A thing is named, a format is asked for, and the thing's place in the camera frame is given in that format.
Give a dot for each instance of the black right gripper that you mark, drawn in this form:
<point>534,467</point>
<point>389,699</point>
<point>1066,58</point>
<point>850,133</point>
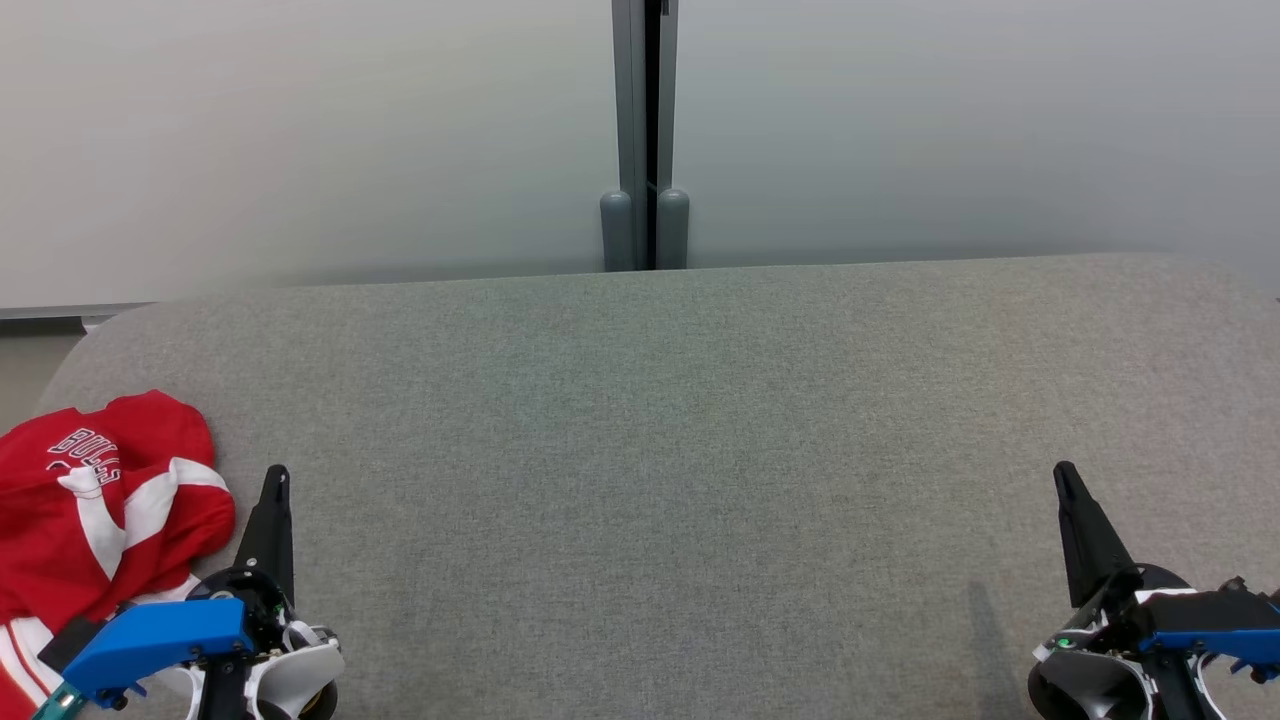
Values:
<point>1150,590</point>

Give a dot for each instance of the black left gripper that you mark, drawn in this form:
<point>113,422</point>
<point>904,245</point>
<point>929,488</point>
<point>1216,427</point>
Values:
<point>275,610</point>

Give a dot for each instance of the red shorts with white trim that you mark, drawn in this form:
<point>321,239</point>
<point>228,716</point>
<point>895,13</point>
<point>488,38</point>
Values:
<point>60,560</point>

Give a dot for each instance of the red white-sleeved shirt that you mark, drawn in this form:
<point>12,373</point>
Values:
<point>25,645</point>

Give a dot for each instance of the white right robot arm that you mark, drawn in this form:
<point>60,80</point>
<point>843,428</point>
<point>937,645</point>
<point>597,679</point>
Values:
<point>1085,690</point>

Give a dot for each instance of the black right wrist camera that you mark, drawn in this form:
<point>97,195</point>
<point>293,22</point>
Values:
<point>1210,610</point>

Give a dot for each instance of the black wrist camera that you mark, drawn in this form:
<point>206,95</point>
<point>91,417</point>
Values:
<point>70,642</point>
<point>1210,610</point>

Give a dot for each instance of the blue left camera mount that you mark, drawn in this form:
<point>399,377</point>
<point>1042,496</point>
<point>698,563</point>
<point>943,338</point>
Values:
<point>150,640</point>

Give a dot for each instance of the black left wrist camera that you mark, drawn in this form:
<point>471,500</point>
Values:
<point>70,642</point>

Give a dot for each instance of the grey wall skirting strip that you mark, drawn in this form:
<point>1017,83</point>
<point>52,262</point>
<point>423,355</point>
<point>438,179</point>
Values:
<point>70,311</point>

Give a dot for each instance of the grey cylindrical post foot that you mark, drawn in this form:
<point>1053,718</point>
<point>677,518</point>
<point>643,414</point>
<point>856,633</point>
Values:
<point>673,235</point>
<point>617,235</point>

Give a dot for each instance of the grey metal partition post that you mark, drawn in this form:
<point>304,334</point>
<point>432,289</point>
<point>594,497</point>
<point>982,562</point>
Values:
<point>630,100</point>

